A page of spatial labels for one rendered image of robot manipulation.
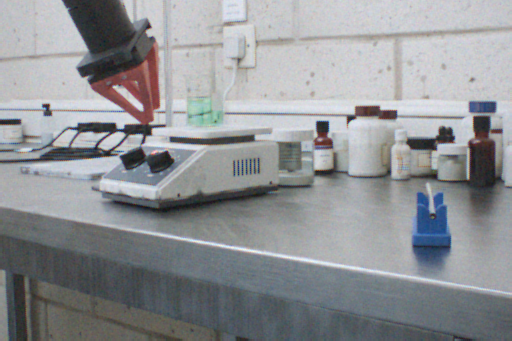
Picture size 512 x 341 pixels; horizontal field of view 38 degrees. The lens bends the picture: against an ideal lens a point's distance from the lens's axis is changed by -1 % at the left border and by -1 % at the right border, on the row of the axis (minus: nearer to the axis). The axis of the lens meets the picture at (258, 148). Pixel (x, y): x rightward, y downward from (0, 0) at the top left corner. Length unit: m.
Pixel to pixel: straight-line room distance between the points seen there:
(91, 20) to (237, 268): 0.32
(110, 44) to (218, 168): 0.21
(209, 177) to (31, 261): 0.26
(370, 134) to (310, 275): 0.56
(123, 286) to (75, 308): 1.26
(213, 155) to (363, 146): 0.32
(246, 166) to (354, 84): 0.49
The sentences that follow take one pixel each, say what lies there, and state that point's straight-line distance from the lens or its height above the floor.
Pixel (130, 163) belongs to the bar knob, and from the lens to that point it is 0.96.
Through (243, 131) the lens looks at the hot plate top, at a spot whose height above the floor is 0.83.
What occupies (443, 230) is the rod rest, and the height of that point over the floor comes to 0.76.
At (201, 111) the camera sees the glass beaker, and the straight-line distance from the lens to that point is 0.96.
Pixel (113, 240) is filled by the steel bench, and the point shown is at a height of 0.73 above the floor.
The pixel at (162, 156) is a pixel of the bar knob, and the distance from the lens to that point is 0.91.
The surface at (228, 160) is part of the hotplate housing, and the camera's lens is 0.94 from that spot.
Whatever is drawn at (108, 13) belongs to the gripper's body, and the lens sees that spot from 0.84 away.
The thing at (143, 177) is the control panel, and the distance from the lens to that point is 0.92.
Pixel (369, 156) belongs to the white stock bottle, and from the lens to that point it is 1.17.
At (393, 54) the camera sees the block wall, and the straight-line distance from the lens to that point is 1.36.
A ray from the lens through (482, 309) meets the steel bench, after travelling 0.56.
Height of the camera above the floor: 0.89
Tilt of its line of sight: 5 degrees down
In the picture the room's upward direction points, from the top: 1 degrees counter-clockwise
